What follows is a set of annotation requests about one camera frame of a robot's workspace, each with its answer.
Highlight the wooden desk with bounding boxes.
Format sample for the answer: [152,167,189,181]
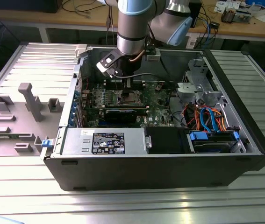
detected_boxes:
[0,0,265,44]

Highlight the black upright box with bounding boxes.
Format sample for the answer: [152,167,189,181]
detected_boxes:
[189,0,203,28]

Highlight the blue box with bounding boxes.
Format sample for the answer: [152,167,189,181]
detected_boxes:
[244,0,265,7]

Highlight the hard disk blue carrier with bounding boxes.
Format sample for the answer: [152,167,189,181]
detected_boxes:
[186,130,242,154]

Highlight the finned metal heatsink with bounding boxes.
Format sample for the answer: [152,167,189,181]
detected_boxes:
[221,8,237,24]

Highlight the grey metal device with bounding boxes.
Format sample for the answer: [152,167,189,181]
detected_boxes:
[234,7,254,24]

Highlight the white paper sheets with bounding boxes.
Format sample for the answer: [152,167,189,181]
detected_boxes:
[214,0,240,14]

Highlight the silver disk bay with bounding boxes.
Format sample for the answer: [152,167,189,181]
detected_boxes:
[174,58,226,108]

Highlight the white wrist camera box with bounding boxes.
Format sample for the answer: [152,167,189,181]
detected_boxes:
[96,50,123,79]

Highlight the black desktop computer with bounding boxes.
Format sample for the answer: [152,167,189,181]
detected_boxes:
[0,0,62,14]

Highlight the white labelled box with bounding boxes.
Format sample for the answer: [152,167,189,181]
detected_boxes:
[186,37,199,49]

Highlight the silver power supply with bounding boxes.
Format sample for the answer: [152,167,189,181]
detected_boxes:
[61,127,147,156]

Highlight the grey parts rack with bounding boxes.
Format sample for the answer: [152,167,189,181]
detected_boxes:
[0,83,65,157]

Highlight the black graphics card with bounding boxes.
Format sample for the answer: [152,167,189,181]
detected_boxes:
[85,105,150,125]

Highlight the black PC case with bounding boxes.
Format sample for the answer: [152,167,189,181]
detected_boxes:
[42,43,265,192]

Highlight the dark hanging cable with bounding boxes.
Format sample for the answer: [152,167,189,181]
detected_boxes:
[105,0,114,46]

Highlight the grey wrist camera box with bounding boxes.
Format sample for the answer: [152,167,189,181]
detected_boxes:
[145,48,161,63]

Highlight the metal socket cover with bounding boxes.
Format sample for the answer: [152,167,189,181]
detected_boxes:
[119,91,139,105]

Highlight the green motherboard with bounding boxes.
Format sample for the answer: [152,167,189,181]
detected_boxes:
[77,79,182,128]

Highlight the silver CPU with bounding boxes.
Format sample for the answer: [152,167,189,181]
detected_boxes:
[123,93,135,103]

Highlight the pale grey case latch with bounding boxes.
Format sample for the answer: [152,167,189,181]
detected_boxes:
[75,43,88,58]

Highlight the blue flat wire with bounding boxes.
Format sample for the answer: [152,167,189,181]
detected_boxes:
[199,106,218,133]

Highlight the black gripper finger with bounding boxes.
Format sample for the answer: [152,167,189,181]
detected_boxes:
[124,78,133,94]

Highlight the black camera cable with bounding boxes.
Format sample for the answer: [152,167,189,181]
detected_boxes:
[113,72,179,84]

